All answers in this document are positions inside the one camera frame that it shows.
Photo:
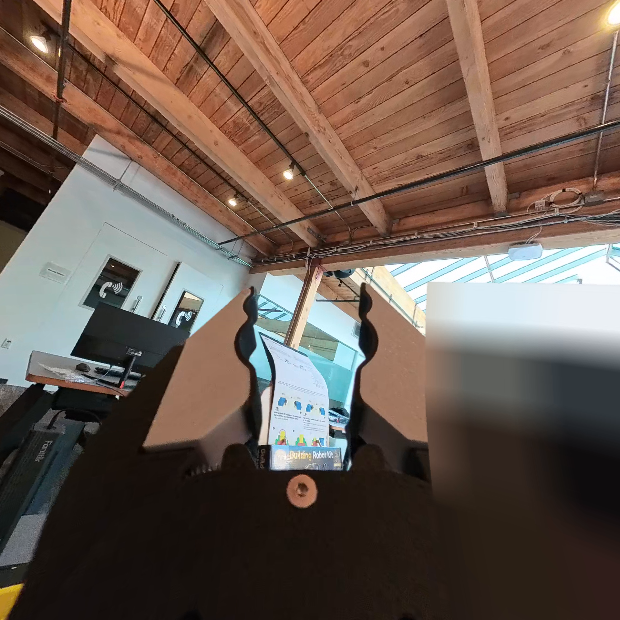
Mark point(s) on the black computer mouse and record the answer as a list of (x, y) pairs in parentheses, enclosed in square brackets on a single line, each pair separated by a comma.
[(83, 367)]

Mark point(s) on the black equipment case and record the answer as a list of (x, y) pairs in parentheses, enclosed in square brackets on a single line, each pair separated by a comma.
[(34, 465)]

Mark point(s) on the white door with phone sign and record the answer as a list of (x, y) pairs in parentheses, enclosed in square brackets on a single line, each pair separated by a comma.
[(186, 310), (109, 286)]

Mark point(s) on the black keyboard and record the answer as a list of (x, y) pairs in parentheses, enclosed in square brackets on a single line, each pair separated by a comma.
[(109, 371)]

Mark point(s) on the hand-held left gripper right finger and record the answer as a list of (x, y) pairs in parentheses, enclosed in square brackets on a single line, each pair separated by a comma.
[(397, 378)]

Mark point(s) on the wooden post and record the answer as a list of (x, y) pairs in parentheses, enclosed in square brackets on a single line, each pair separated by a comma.
[(302, 310)]

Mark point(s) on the black lighting track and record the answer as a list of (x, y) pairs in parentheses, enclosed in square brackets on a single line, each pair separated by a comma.
[(227, 83)]

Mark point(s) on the black computer monitor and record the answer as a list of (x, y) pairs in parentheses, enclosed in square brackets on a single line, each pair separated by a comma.
[(126, 334)]

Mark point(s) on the white wall sign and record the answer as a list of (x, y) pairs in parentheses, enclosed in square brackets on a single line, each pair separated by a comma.
[(54, 272)]

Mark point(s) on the blue robot kit box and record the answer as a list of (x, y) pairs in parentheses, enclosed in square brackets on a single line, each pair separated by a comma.
[(310, 457)]

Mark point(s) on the round ceiling light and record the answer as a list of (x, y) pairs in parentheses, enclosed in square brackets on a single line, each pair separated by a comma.
[(615, 14), (38, 43)]

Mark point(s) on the white ceiling access point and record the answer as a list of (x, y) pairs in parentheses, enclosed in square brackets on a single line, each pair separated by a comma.
[(525, 252)]

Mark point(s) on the ceiling track spotlight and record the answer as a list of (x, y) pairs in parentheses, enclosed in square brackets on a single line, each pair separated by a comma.
[(289, 172), (233, 199)]

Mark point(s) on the white printed instruction sheet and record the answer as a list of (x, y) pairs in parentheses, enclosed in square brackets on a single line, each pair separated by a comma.
[(295, 387)]

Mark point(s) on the yellow plastic bin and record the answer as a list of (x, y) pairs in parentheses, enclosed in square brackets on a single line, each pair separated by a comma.
[(8, 605)]

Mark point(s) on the long black ceiling pipe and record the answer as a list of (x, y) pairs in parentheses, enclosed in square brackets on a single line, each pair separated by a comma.
[(416, 183)]

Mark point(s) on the glass skylight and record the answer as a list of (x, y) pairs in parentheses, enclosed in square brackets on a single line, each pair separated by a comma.
[(460, 276)]

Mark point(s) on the black hanging pipe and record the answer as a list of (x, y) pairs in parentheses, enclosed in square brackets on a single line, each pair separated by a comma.
[(60, 58)]

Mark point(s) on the crinkled plastic bag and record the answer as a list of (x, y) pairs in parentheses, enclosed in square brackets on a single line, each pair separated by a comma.
[(58, 371)]

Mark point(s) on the wooden office desk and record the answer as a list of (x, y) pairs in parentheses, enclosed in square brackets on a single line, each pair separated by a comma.
[(46, 361)]

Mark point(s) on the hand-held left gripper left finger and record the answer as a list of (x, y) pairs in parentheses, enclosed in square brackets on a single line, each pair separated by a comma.
[(193, 387)]

